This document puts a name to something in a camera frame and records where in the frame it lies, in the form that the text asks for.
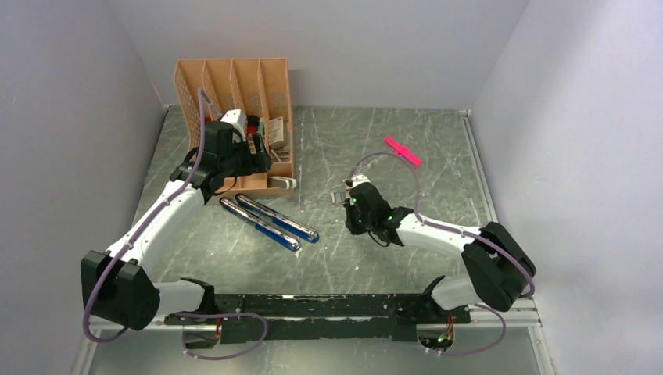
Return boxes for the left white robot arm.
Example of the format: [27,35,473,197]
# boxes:
[81,120,271,343]

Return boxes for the orange plastic desk organizer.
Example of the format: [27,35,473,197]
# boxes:
[173,57,296,200]

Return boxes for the red black bottle right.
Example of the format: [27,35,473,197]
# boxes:
[246,115,260,134]

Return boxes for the blue stapler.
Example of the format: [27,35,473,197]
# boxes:
[235,193,320,243]
[219,197,301,252]

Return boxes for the white box in organizer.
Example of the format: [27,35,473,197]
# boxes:
[267,116,286,149]

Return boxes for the white grey stapler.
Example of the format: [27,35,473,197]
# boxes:
[267,176,297,190]

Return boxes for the pink plastic clip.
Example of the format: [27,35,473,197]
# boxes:
[384,136,423,167]

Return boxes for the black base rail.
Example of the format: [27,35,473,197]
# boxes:
[165,293,471,344]

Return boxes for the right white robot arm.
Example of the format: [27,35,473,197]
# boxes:
[342,175,536,323]

